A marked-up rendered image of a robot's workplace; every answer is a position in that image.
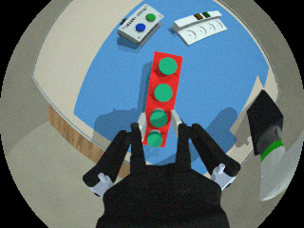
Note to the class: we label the green round cap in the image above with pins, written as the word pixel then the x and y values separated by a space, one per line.
pixel 167 66
pixel 163 92
pixel 154 139
pixel 158 118

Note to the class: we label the blue flat mat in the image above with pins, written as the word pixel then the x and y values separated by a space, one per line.
pixel 217 74

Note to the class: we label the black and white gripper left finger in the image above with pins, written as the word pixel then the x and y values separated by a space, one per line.
pixel 102 176

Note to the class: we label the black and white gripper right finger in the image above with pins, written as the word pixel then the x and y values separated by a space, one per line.
pixel 225 168

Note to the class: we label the red tube rack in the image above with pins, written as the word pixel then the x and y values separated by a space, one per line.
pixel 152 103

